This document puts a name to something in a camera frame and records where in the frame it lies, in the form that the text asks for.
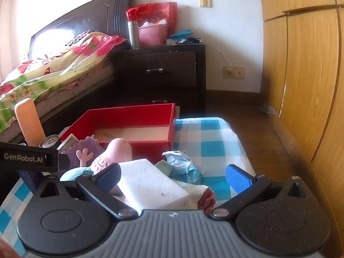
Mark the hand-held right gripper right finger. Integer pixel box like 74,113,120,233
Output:
210,163,310,219

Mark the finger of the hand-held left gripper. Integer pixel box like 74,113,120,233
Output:
58,153,71,171

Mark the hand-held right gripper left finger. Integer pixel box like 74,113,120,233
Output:
35,163,139,220

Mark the teal plush toy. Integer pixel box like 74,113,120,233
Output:
60,166,94,182

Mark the pink plush toy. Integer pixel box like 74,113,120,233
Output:
77,138,133,197

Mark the purple knitted coaster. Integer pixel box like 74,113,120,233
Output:
61,136,105,171

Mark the white sponge block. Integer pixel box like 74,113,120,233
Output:
114,158,189,210

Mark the white towel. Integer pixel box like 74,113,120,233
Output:
172,179,209,210

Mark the red cardboard box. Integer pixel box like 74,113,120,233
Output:
60,103,176,165

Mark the blue face mask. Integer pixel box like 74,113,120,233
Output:
179,163,205,185
162,150,194,173

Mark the pale green small box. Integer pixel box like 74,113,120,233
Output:
57,134,80,152

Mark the dark green coffee can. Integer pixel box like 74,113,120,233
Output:
39,135,60,149

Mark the orange ribbed cup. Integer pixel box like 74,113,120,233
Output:
15,98,47,147

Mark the blue white checkered cloth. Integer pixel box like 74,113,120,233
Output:
0,117,256,258

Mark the pale green cloth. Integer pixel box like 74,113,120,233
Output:
155,160,172,178

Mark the mattress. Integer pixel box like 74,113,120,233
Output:
35,64,115,119

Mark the clear plastic wrapper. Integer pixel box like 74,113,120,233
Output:
260,102,279,116

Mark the floral quilt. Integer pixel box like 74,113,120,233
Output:
0,31,130,133

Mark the dark wooden nightstand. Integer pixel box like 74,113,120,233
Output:
112,43,207,115

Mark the wooden wardrobe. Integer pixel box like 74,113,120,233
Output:
258,0,344,222

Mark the dark wooden bed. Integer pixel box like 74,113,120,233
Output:
0,0,133,144

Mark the steel thermos bottle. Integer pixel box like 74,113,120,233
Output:
127,21,141,49

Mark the pink plastic basket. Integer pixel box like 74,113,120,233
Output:
138,24,169,47

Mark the blue paper sheet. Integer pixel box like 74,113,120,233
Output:
169,29,194,40

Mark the white plastic bag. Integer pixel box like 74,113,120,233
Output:
140,19,169,29

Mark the red plastic bag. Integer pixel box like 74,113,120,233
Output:
126,2,178,40

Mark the beige wall outlet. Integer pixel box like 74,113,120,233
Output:
224,67,245,79

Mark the thin charging cable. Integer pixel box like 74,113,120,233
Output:
205,42,231,72

